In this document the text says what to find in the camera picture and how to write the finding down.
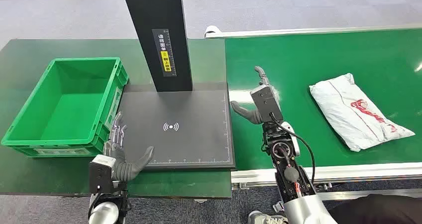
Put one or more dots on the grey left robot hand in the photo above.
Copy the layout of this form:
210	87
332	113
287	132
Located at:
130	169

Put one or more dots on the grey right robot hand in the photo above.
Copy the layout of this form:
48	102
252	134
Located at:
245	113

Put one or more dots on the grey package with red print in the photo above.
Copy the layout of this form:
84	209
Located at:
352	113

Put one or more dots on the green conveyor belt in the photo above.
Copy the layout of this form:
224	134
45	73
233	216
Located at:
329	57

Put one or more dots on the clear crate label holder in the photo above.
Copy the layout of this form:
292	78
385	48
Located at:
113	108

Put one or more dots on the green plastic crate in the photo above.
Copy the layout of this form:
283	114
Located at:
69	103

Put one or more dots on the black and yellow column label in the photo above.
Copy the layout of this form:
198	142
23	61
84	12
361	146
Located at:
165	52

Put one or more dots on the person's grey shoe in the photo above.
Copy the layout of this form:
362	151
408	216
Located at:
263	218

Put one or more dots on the black scanner column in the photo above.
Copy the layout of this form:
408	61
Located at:
158	11

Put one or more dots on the person's leg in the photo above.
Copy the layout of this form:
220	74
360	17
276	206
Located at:
379	211

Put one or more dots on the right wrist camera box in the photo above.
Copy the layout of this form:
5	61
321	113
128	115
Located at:
266	102

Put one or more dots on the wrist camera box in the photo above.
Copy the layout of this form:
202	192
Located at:
100	174
266	102

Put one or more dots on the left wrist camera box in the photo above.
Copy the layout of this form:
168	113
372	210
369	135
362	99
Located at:
100	174

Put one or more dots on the aluminium conveyor frame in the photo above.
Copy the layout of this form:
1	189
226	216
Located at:
362	172

